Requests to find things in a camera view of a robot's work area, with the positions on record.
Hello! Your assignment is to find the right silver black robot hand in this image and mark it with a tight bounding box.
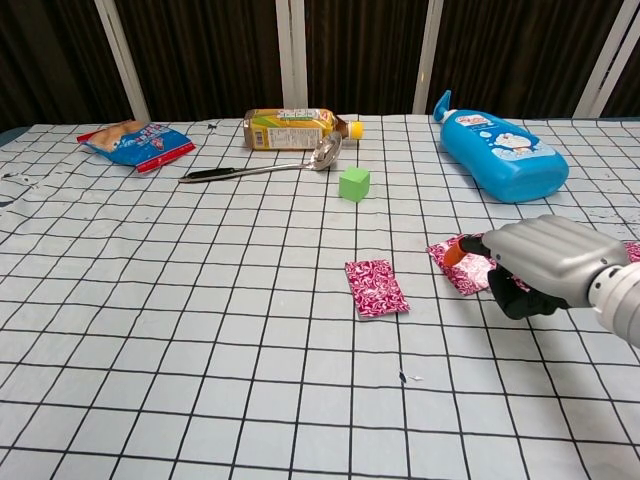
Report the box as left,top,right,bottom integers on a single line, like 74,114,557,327
443,214,630,320

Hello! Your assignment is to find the pink patterned packet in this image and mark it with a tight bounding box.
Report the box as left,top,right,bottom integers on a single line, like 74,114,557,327
426,235,531,297
344,257,411,320

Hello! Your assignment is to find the blue detergent bottle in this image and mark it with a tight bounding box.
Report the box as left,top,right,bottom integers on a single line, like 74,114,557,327
432,89,571,205

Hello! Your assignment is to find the green foam cube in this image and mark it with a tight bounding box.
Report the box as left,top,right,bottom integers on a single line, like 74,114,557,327
338,165,372,204

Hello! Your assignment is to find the yellow tea bottle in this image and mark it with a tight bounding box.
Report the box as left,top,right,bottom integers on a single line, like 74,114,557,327
242,106,365,152

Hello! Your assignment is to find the white black checked tablecloth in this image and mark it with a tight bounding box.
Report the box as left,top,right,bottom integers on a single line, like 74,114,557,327
0,113,640,480

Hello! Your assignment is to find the blue red snack bag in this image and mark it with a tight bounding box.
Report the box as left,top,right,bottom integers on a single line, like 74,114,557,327
75,119,197,177

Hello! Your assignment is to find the white frame post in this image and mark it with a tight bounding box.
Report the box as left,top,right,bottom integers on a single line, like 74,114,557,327
275,0,310,120
412,0,445,116
573,0,635,120
93,0,152,123

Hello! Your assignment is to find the steel ladle black handle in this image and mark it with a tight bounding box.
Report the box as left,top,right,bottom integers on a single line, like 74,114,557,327
178,131,344,185

